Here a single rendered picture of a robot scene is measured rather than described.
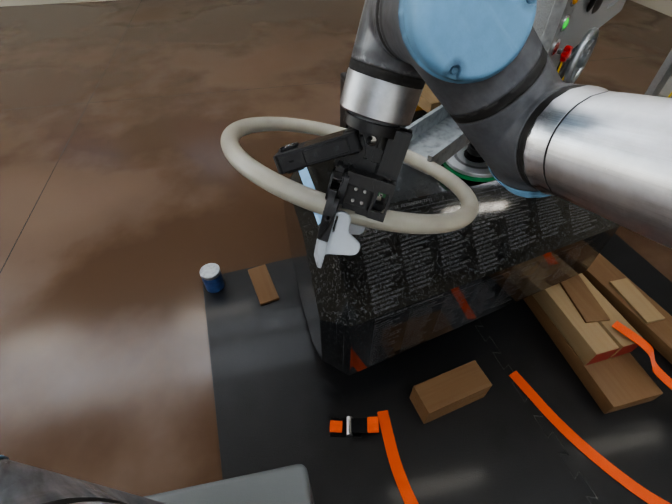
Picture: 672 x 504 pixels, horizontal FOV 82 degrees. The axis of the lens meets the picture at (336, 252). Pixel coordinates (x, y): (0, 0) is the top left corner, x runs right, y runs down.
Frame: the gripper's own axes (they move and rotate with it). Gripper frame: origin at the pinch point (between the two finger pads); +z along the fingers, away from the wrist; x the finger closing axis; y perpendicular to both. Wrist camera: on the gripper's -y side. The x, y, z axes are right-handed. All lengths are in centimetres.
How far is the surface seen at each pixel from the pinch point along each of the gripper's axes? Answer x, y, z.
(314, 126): 41.1, -11.9, -7.6
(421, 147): 50, 14, -8
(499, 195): 82, 48, 6
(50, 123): 241, -265, 99
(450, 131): 59, 21, -13
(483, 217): 76, 44, 13
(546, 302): 114, 101, 56
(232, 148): 7.4, -17.8, -8.4
